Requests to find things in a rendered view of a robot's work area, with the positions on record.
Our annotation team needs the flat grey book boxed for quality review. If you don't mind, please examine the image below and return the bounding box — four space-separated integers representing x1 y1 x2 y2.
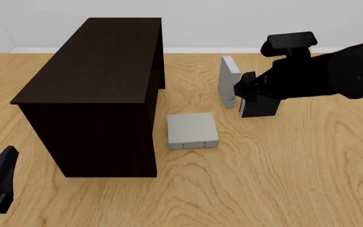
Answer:
167 112 220 151

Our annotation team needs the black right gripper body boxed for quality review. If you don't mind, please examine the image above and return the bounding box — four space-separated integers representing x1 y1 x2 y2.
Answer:
254 61 284 100

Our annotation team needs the dark brown wooden cabinet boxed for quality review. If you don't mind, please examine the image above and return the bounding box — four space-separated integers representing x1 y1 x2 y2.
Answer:
9 17 166 178

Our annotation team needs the black plate on stalk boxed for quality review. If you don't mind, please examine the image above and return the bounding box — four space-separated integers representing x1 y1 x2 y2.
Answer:
260 31 318 59

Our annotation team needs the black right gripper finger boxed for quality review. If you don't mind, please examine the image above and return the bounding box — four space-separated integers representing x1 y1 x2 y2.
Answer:
241 71 258 83
233 81 259 103

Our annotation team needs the upright grey book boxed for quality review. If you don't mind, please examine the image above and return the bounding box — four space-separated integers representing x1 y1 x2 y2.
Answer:
218 55 242 110

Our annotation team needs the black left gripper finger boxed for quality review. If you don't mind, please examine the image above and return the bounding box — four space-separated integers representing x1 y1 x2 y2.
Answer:
0 145 20 190

